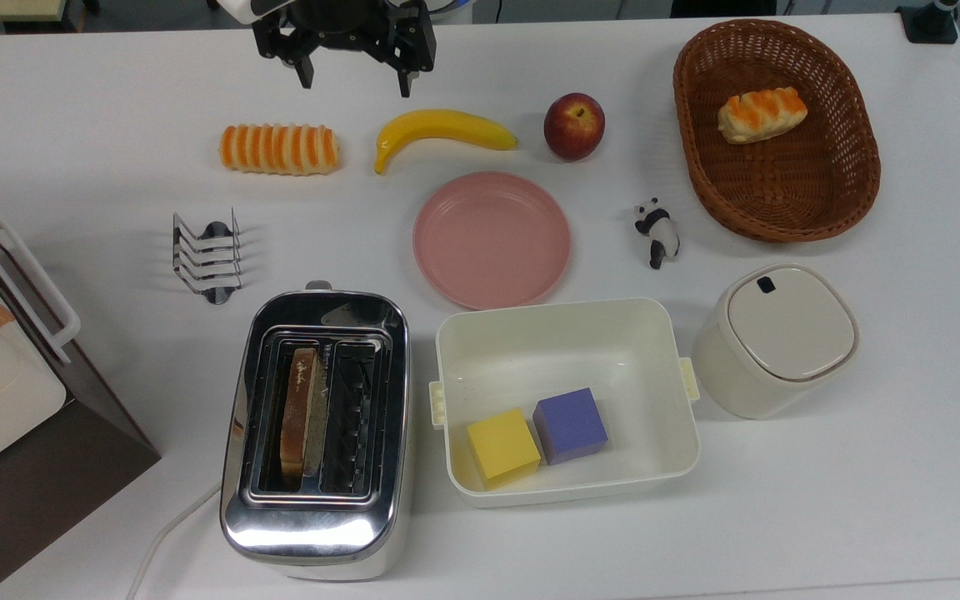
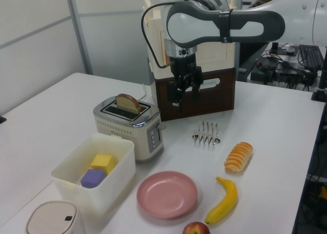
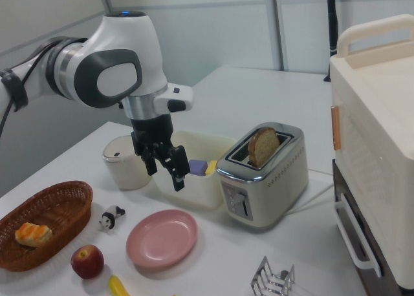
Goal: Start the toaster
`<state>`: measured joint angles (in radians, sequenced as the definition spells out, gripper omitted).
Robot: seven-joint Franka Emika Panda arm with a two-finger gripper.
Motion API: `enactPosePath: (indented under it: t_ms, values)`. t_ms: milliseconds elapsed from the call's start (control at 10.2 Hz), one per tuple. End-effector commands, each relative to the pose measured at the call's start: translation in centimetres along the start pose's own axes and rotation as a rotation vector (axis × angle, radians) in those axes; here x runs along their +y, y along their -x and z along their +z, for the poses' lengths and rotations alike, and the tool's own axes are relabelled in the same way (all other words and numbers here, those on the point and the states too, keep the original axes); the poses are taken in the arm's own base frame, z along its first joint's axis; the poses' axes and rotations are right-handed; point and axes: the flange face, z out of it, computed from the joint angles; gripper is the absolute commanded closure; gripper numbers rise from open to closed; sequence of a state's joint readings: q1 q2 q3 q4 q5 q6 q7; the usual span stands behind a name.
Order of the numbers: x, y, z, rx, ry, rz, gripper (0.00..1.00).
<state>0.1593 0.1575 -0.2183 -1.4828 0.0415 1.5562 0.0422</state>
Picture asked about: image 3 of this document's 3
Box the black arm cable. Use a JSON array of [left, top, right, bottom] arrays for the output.
[[0, 39, 71, 140]]

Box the white toaster power cable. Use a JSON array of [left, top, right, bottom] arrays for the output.
[[283, 168, 336, 217]]

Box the cream and chrome toaster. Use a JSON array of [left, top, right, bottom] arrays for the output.
[[215, 122, 310, 233]]

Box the cream lidded canister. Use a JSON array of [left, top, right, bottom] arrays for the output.
[[102, 134, 153, 191]]

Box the black pole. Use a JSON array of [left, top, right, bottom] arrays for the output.
[[323, 0, 339, 83]]

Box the orange glazed pastry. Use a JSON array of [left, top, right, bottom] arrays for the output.
[[14, 222, 53, 248]]

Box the brown bread slice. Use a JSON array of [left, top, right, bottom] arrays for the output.
[[247, 126, 281, 168]]

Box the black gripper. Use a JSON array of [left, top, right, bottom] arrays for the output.
[[130, 113, 190, 193]]

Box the cream toaster oven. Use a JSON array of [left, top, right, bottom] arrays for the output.
[[329, 14, 414, 292]]

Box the white plastic bin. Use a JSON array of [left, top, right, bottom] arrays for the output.
[[154, 130, 237, 211]]

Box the red apple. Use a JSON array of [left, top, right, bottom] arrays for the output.
[[71, 244, 105, 280]]

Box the silver toast rack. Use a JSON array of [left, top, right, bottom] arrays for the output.
[[250, 255, 296, 296]]

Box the pink plate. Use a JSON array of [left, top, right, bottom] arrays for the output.
[[125, 209, 199, 269]]

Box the yellow banana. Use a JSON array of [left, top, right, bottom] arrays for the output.
[[107, 275, 131, 296]]

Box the panda figurine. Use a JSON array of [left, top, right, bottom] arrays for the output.
[[98, 205, 127, 231]]

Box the brown wicker basket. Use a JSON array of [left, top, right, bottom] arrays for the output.
[[0, 180, 94, 273]]

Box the purple block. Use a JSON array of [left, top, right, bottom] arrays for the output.
[[188, 159, 208, 177]]

